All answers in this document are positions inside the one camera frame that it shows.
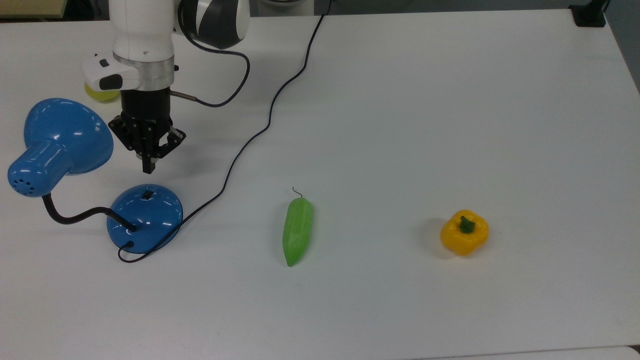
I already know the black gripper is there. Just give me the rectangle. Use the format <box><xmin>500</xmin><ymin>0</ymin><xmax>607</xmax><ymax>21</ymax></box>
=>
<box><xmin>108</xmin><ymin>90</ymin><xmax>187</xmax><ymax>175</ymax></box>

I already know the blue gooseneck desk lamp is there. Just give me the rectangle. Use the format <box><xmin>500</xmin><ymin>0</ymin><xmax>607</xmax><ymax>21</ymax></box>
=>
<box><xmin>7</xmin><ymin>98</ymin><xmax>184</xmax><ymax>254</ymax></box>

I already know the yellow-green toy pear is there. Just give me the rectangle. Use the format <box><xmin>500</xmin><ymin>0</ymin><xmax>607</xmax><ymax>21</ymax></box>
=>
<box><xmin>84</xmin><ymin>82</ymin><xmax>121</xmax><ymax>104</ymax></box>

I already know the tan wooden board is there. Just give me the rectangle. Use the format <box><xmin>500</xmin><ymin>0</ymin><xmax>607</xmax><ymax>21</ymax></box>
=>
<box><xmin>0</xmin><ymin>0</ymin><xmax>68</xmax><ymax>20</ymax></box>

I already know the green toy cucumber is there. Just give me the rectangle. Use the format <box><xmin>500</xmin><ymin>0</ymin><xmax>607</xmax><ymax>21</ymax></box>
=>
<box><xmin>282</xmin><ymin>187</ymin><xmax>314</xmax><ymax>268</ymax></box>

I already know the yellow toy bell pepper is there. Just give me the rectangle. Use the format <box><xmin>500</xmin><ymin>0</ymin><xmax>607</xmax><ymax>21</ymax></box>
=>
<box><xmin>440</xmin><ymin>209</ymin><xmax>490</xmax><ymax>257</ymax></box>

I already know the black table clamp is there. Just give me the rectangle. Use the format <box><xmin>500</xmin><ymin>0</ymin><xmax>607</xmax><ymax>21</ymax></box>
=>
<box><xmin>569</xmin><ymin>0</ymin><xmax>610</xmax><ymax>28</ymax></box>

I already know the black gripper signal cable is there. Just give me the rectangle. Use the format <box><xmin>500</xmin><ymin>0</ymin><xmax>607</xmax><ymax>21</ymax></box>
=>
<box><xmin>170</xmin><ymin>30</ymin><xmax>251</xmax><ymax>109</ymax></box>

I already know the black lamp power cable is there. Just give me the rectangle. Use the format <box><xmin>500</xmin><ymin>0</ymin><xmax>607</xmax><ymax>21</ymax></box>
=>
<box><xmin>118</xmin><ymin>0</ymin><xmax>333</xmax><ymax>264</ymax></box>

